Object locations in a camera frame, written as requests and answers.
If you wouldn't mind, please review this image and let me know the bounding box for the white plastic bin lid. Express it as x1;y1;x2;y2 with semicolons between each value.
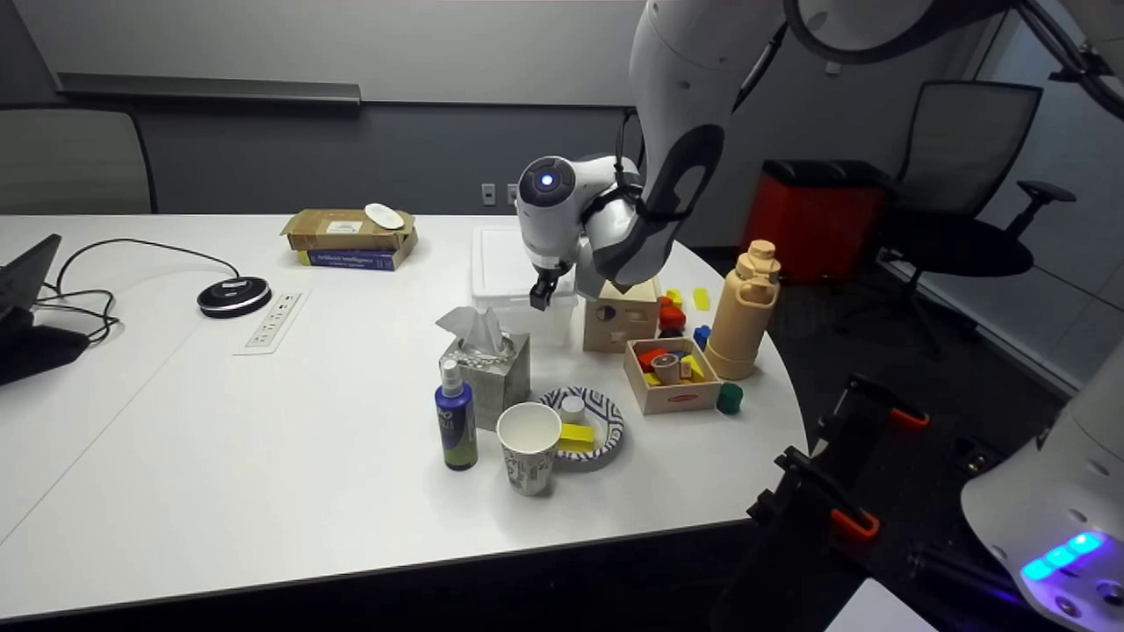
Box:
466;217;555;307

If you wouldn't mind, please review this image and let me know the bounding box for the black mount bracket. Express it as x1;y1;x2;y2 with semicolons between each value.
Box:
1047;46;1124;89

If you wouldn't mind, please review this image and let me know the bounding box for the white paper strip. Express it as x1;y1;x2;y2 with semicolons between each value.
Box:
227;287;307;363

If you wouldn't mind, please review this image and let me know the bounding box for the blue spray bottle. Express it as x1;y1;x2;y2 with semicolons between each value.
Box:
431;357;480;474

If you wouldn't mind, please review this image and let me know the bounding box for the brown cardboard box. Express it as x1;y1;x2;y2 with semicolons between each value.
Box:
281;207;423;260

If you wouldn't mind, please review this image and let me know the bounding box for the black clamp with orange handle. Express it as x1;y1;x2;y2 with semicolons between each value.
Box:
749;442;890;555
815;371;939;474

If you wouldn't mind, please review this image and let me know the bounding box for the grey whiteboard tray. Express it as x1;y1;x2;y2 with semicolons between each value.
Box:
53;71;365;110

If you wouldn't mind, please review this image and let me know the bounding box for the grey padded chair back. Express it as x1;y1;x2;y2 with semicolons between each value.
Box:
0;107;158;217

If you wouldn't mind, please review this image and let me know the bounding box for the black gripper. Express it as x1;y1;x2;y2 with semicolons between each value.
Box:
526;228;595;315

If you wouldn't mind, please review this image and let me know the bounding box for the white plastic bin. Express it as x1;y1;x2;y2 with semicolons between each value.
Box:
512;293;590;357

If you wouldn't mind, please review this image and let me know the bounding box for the red bin with black lid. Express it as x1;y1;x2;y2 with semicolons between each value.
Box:
744;158;893;287

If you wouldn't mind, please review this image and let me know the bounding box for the black computer mouse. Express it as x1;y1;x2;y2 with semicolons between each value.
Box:
194;273;275;320

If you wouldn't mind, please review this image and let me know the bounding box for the tan stacking tower toy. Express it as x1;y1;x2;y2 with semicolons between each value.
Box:
704;234;782;383

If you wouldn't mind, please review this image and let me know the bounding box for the patterned paper plate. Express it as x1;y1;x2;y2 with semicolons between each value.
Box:
538;386;627;474

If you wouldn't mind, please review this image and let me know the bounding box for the grey tissue box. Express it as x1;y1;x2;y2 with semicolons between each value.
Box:
434;332;533;403

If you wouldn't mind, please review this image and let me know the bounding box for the white sheet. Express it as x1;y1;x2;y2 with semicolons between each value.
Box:
822;576;940;632

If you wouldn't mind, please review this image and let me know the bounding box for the red and yellow toy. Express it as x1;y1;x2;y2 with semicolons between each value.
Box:
652;287;687;341

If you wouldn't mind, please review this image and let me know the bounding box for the blue book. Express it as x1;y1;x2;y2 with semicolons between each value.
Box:
307;246;404;273

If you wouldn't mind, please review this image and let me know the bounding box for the black mesh office chair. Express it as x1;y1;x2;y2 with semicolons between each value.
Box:
874;77;1077;357

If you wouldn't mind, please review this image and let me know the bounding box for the white whiteboard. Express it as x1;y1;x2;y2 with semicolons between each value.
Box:
12;0;661;114

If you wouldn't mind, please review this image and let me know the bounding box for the patterned paper cup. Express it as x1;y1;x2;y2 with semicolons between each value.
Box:
490;401;567;500

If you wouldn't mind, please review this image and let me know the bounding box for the black cable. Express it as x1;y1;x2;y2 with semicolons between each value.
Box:
31;234;247;351

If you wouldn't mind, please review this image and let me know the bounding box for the wooden tray with red edge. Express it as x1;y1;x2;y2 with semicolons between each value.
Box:
622;332;722;419

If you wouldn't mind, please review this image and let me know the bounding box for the white tissue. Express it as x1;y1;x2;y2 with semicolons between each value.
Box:
434;302;512;363

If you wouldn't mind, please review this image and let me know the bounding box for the wooden shape sorter cube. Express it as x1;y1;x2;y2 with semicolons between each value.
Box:
581;277;663;353

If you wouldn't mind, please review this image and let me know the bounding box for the black laptop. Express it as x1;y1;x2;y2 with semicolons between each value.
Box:
0;233;96;389

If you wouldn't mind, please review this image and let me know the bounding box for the white round tape roll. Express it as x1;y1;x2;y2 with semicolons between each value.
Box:
362;200;412;234

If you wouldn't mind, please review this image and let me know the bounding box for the long yellow block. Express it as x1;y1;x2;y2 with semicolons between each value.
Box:
555;423;602;455

